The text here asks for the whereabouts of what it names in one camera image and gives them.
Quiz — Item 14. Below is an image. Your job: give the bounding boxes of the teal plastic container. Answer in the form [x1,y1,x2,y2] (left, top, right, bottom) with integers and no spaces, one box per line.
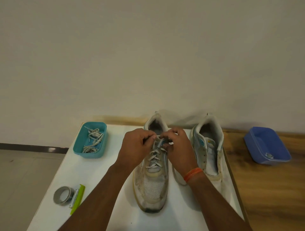
[73,122,108,159]

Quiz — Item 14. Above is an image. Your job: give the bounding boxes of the blue plastic container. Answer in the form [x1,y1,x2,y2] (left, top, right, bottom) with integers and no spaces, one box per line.
[244,126,292,165]

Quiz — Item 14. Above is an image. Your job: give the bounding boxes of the grey tape roll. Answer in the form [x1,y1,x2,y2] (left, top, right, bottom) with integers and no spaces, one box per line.
[53,186,75,206]

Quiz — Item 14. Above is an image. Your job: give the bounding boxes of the worn white sneaker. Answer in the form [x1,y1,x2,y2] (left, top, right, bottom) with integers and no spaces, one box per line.
[132,112,170,214]
[190,115,227,193]

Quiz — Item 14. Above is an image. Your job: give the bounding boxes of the person's left forearm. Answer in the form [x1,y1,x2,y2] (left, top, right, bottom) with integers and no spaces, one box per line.
[58,164,134,231]

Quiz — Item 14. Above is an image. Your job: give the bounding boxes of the person's right hand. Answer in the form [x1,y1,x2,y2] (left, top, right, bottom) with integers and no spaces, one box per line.
[160,127,199,178]

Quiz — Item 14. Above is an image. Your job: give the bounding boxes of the person's right forearm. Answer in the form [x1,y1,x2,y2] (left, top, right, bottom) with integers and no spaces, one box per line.
[188,175,253,231]

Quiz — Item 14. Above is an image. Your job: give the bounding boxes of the person's left hand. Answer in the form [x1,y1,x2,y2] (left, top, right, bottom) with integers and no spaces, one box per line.
[115,128,157,171]

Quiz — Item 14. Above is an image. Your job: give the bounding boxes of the orange thread wristband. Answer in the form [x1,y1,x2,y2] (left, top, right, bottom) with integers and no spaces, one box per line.
[183,167,204,183]

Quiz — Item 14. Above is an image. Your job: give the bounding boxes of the green utility cutter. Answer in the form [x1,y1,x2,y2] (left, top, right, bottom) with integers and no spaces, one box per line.
[69,184,86,216]

